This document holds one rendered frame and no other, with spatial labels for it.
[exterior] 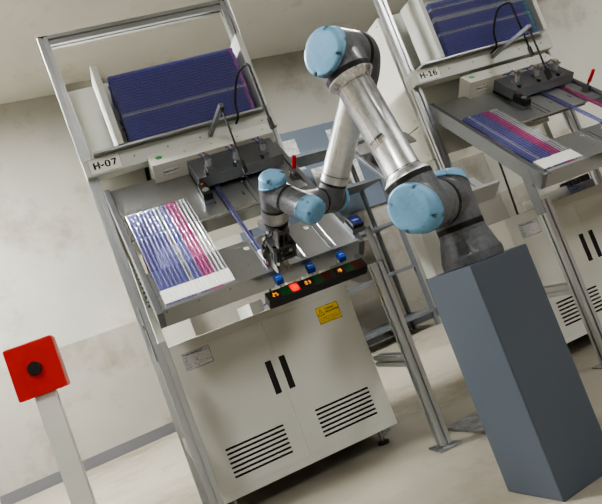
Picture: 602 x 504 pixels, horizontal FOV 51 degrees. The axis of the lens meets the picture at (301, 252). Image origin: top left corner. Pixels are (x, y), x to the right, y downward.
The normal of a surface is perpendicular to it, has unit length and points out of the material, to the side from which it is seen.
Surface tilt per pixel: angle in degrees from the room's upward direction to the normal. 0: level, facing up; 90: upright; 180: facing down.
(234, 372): 90
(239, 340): 90
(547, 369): 90
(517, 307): 90
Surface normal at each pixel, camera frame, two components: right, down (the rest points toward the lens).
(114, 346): 0.39, -0.21
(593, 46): -0.85, 0.29
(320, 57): -0.67, 0.06
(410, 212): -0.54, 0.29
